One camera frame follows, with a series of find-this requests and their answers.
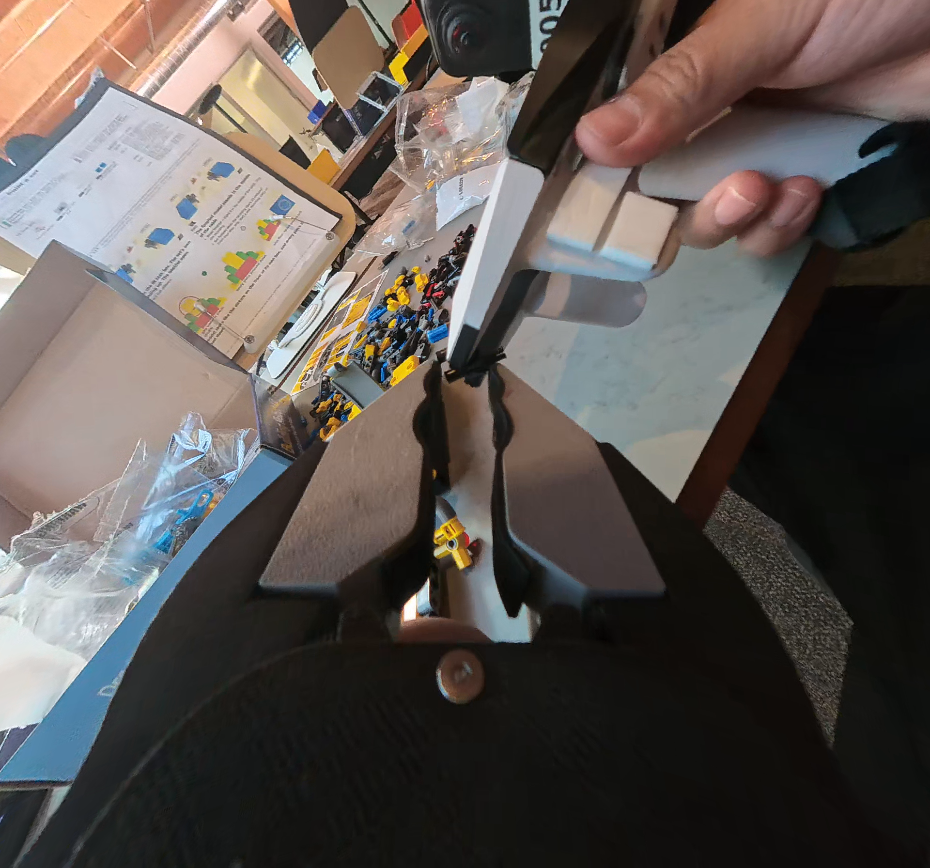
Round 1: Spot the yellow storage bin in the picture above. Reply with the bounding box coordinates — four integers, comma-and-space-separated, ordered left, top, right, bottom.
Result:
388, 32, 431, 82

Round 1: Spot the small white label bag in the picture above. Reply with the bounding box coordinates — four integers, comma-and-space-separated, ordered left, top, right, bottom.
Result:
434, 167, 500, 233

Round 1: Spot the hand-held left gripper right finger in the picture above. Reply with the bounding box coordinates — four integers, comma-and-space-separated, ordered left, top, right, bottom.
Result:
487, 365, 667, 622

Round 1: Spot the white paper bag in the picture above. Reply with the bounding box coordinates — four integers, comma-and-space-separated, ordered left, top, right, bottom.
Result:
0, 614, 90, 732

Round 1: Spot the black connector with blue pin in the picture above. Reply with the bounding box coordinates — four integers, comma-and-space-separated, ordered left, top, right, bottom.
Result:
442, 351, 507, 387

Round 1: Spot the person's right hand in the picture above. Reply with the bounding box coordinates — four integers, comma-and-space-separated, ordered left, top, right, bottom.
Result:
576, 0, 930, 260

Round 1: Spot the small display stand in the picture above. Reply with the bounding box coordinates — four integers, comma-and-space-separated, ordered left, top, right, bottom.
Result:
352, 72, 405, 137

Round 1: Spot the blue cardboard kit box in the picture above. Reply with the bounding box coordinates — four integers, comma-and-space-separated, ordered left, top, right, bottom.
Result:
0, 239, 328, 785

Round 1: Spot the pile of blue grey brick parts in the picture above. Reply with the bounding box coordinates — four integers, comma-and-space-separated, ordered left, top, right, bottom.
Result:
312, 265, 466, 389

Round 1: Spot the background wooden table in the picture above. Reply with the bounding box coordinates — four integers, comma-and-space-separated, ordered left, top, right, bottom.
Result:
312, 69, 437, 195

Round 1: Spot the yellow printed leaflet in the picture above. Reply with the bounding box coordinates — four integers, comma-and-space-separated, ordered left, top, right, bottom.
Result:
293, 272, 391, 394

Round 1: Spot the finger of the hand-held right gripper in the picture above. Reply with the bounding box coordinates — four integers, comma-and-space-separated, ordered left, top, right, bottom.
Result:
445, 156, 648, 385

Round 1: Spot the crumpled clear plastic bag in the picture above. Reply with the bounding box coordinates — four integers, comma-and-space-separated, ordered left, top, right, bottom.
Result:
356, 192, 438, 259
392, 72, 536, 193

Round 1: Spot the instruction sign board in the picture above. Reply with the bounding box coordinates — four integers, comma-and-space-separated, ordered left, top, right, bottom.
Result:
0, 79, 358, 384

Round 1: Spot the grey desk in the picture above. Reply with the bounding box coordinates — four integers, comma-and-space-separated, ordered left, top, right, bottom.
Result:
250, 79, 837, 644

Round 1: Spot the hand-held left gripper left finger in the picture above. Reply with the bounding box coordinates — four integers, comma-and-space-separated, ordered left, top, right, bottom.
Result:
259, 361, 447, 641

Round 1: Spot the pile of black red pins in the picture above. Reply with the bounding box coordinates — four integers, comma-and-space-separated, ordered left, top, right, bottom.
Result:
418, 225, 478, 302

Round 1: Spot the yellow black brick vehicle model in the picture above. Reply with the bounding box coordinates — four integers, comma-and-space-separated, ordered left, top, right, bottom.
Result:
309, 356, 484, 571

